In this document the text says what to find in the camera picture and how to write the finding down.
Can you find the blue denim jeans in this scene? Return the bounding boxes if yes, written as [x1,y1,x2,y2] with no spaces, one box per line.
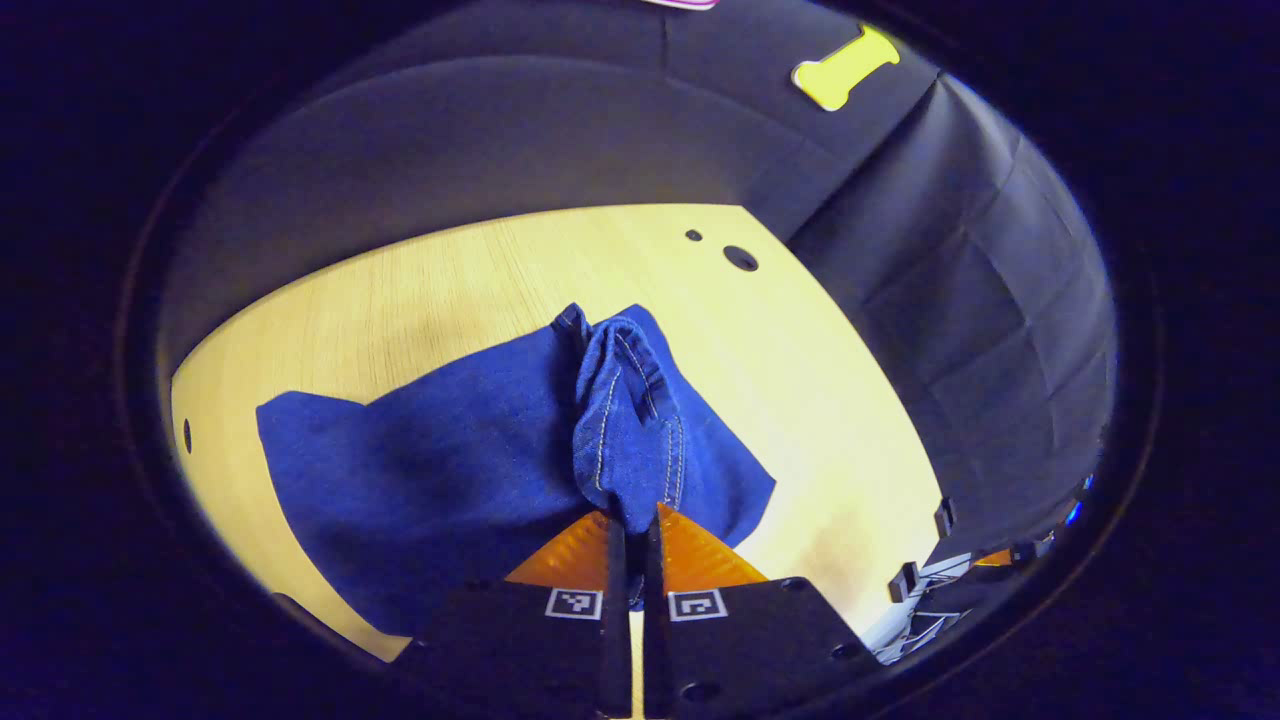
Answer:
[256,303,777,638]

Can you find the black backdrop cloth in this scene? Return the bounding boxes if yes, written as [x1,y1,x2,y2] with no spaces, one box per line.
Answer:
[160,0,1119,563]

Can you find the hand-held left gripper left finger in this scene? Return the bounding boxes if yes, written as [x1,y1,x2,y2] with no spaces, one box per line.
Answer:
[400,510,634,719]

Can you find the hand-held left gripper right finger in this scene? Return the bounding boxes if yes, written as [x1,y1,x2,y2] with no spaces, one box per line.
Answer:
[645,503,881,719]

